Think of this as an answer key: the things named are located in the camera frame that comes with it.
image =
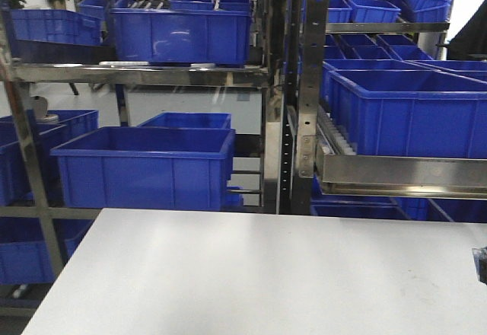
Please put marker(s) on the blue bin behind lower left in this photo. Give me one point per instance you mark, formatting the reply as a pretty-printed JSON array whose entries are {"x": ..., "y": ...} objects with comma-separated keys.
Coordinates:
[{"x": 190, "y": 120}]

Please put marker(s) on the large blue bin upper left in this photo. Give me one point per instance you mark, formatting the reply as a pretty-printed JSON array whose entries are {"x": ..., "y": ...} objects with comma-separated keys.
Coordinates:
[{"x": 181, "y": 36}]

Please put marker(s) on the large blue bin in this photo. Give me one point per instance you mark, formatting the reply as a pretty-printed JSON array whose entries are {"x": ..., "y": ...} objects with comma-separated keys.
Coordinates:
[
  {"x": 181, "y": 36},
  {"x": 146, "y": 168}
]

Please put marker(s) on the large blue bin lower left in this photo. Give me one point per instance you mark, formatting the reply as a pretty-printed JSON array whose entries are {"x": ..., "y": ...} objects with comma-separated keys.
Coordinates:
[{"x": 146, "y": 168}]

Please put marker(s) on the stainless steel shelving rack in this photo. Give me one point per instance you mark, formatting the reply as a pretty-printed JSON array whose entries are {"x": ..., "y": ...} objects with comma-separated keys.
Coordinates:
[{"x": 295, "y": 33}]

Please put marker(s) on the large blue bin right shelf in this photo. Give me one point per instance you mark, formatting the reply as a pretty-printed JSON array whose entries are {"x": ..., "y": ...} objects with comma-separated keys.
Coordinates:
[{"x": 414, "y": 113}]

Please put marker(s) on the blue bin far left upper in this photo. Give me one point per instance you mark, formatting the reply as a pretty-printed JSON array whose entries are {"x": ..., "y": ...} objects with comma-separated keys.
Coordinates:
[{"x": 56, "y": 26}]

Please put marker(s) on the blue bin far left lower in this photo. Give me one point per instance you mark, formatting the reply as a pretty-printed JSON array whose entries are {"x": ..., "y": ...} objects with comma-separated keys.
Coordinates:
[{"x": 70, "y": 124}]

